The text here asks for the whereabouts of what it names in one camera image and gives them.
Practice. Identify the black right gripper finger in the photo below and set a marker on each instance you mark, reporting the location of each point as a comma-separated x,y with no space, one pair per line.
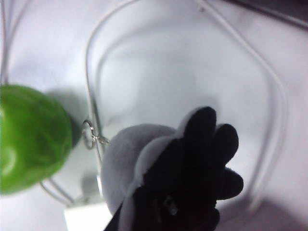
168,216

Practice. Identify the grey fluffy octopus plush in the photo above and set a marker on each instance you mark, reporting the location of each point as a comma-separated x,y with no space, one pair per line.
120,156

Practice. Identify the white power adapter brick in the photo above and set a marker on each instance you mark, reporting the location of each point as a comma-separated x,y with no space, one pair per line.
84,219

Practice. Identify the green plastic apple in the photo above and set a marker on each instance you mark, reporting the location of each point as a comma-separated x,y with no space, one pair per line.
31,139

